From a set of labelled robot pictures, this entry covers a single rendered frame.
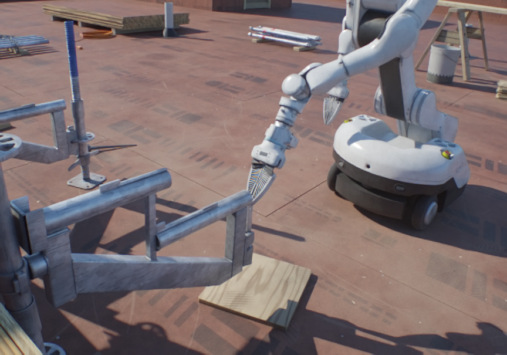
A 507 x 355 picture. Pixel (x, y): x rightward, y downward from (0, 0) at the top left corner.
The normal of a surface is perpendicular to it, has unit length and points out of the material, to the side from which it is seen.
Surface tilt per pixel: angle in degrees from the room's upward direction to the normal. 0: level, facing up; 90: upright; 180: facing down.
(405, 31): 87
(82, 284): 90
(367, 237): 0
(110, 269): 90
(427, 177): 92
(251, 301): 0
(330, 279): 0
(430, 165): 56
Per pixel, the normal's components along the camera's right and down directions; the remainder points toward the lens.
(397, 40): -0.22, 0.53
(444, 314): 0.06, -0.90
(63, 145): 0.76, 0.32
